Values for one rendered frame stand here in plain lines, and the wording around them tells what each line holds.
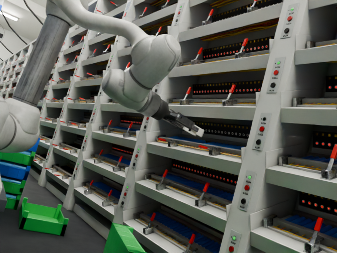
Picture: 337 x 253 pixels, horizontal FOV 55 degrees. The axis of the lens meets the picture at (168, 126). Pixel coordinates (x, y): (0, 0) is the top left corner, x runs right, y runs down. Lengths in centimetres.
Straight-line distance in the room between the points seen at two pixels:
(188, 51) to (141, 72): 70
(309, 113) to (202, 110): 47
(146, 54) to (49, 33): 55
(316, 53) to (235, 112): 32
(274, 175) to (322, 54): 38
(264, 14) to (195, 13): 55
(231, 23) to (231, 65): 20
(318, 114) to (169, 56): 46
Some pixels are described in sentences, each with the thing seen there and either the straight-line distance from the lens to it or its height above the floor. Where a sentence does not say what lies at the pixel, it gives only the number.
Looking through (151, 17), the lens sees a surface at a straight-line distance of 205.
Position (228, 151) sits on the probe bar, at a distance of 120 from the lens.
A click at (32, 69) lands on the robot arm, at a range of 142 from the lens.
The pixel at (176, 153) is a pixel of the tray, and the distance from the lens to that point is 135.
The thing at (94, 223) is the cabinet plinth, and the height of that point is 3.
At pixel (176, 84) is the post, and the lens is 164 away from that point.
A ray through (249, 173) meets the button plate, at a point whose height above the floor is 50.
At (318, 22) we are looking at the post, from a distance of 124.
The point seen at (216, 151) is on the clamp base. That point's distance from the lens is 120.
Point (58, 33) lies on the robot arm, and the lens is 145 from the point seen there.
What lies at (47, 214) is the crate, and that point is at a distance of 193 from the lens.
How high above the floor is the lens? 45
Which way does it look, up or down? 7 degrees up
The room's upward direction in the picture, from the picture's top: 16 degrees clockwise
